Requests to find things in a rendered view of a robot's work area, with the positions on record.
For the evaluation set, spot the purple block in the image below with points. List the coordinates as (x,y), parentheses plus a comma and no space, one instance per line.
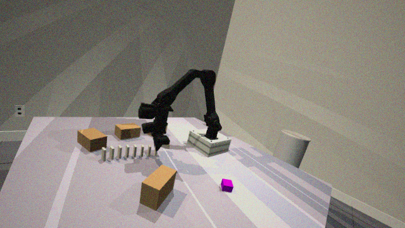
(226,185)

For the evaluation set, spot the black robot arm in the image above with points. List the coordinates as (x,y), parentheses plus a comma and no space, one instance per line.
(166,97)

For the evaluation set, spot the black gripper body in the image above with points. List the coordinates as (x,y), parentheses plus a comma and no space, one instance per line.
(159,136)

